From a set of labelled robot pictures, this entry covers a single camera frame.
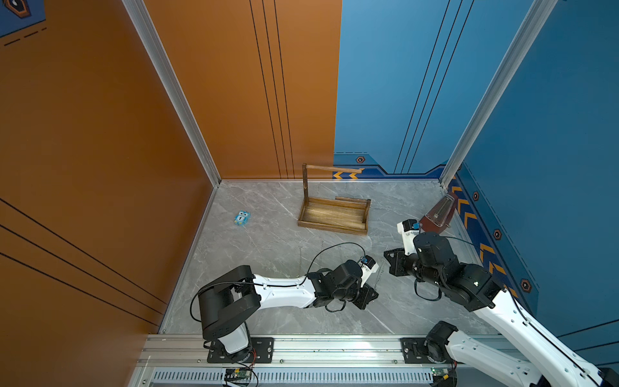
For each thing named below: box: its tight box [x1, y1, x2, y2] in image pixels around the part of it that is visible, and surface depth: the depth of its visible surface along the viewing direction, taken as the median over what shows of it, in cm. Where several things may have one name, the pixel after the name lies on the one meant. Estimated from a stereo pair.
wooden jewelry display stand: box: [297, 162, 372, 236], surface depth 108 cm
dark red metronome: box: [419, 191, 458, 234], surface depth 96 cm
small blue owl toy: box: [233, 209, 251, 226], surface depth 107 cm
